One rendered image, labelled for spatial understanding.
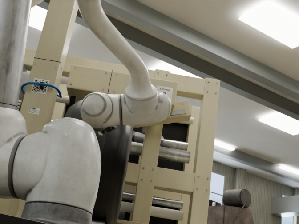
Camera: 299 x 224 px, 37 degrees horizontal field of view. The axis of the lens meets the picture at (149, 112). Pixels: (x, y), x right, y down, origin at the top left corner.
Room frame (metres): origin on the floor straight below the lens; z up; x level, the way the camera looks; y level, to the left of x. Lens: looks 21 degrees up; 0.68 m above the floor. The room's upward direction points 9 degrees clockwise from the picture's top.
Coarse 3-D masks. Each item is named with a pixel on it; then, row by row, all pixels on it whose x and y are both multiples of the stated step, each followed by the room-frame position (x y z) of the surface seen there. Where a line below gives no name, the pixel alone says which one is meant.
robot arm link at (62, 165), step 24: (72, 120) 0.99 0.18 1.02; (24, 144) 0.98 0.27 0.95; (48, 144) 0.97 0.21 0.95; (72, 144) 0.97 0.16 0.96; (96, 144) 1.01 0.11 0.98; (24, 168) 0.98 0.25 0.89; (48, 168) 0.96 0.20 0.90; (72, 168) 0.96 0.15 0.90; (96, 168) 1.01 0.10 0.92; (24, 192) 1.00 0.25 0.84; (48, 192) 0.96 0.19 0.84; (72, 192) 0.97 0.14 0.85; (96, 192) 1.02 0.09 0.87
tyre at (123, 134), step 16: (80, 112) 1.82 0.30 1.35; (128, 128) 1.84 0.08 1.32; (112, 144) 1.78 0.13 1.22; (128, 144) 1.83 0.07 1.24; (112, 160) 1.79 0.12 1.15; (128, 160) 1.87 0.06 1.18; (112, 176) 1.80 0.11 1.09; (112, 192) 1.84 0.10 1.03; (96, 208) 1.88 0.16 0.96; (112, 208) 1.90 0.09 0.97
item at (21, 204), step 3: (21, 201) 1.87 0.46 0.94; (24, 201) 1.87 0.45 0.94; (18, 204) 1.87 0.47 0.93; (21, 204) 1.87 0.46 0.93; (24, 204) 1.87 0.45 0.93; (18, 207) 1.87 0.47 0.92; (21, 207) 1.87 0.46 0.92; (18, 210) 1.87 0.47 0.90; (21, 210) 1.87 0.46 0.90; (18, 213) 1.87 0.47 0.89; (21, 213) 1.87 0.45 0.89; (18, 216) 1.87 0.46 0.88
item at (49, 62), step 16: (64, 0) 1.98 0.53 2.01; (48, 16) 1.98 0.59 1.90; (64, 16) 1.98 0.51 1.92; (48, 32) 1.98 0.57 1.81; (64, 32) 1.98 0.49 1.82; (48, 48) 1.98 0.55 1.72; (64, 48) 2.00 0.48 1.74; (32, 64) 1.98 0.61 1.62; (48, 64) 1.98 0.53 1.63; (64, 64) 2.10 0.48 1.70; (32, 80) 1.98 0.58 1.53; (32, 96) 1.98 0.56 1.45; (48, 96) 1.98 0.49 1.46; (48, 112) 2.00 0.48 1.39; (32, 128) 1.98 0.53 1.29; (0, 208) 1.98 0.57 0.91; (16, 208) 1.98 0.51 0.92
